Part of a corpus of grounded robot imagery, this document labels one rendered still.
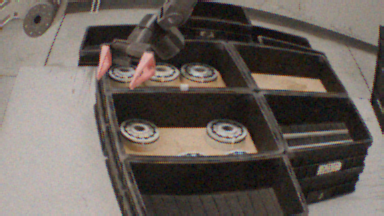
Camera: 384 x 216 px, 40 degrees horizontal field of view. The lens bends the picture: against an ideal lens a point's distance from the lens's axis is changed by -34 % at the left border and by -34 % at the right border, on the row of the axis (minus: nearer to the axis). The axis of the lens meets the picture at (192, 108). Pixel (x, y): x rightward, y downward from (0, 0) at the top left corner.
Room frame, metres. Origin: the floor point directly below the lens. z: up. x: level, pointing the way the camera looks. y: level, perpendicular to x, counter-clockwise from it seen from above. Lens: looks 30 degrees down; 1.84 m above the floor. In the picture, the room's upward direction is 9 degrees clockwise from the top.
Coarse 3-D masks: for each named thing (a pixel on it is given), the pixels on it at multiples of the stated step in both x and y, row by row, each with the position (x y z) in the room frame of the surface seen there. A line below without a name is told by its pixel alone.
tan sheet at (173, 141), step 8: (160, 128) 1.65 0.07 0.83; (168, 128) 1.65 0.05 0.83; (176, 128) 1.66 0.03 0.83; (184, 128) 1.66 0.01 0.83; (192, 128) 1.67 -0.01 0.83; (200, 128) 1.67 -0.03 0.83; (160, 136) 1.61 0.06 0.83; (168, 136) 1.61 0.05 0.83; (176, 136) 1.62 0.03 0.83; (184, 136) 1.63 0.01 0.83; (192, 136) 1.63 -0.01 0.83; (200, 136) 1.64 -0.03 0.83; (248, 136) 1.67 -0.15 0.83; (160, 144) 1.57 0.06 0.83; (168, 144) 1.58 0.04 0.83; (176, 144) 1.58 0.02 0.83; (184, 144) 1.59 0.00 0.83; (192, 144) 1.60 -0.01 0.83; (200, 144) 1.60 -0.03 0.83; (248, 144) 1.63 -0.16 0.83; (128, 152) 1.50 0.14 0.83; (136, 152) 1.51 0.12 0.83; (144, 152) 1.52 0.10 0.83; (152, 152) 1.53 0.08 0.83; (160, 152) 1.54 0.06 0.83; (168, 152) 1.54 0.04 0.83; (176, 152) 1.55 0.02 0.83; (208, 152) 1.57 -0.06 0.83; (216, 152) 1.57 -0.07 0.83; (224, 152) 1.58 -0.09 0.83; (256, 152) 1.59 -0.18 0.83
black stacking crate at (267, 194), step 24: (144, 168) 1.33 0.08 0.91; (168, 168) 1.35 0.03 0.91; (192, 168) 1.36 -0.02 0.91; (216, 168) 1.38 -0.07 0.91; (240, 168) 1.40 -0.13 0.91; (264, 168) 1.42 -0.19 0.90; (144, 192) 1.33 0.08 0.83; (168, 192) 1.35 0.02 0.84; (192, 192) 1.37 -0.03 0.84; (216, 192) 1.38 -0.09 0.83; (240, 192) 1.40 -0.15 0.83; (264, 192) 1.40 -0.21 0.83; (288, 192) 1.32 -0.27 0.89
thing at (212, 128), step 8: (216, 120) 1.67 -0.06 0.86; (224, 120) 1.68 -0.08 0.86; (232, 120) 1.68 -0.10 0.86; (208, 128) 1.63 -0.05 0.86; (216, 128) 1.63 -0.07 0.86; (240, 128) 1.65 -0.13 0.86; (216, 136) 1.60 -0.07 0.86; (224, 136) 1.60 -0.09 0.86; (232, 136) 1.61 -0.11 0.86; (240, 136) 1.61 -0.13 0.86
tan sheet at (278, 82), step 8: (256, 80) 1.99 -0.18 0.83; (264, 80) 2.00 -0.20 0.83; (272, 80) 2.02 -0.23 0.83; (280, 80) 2.03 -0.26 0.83; (288, 80) 2.04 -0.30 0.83; (296, 80) 2.06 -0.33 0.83; (304, 80) 2.08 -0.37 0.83; (312, 80) 2.09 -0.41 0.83; (272, 88) 1.96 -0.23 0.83; (280, 88) 1.97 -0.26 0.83; (288, 88) 1.99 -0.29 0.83; (296, 88) 2.00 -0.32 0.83; (304, 88) 2.01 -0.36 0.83; (312, 88) 2.03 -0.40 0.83; (320, 88) 2.05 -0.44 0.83
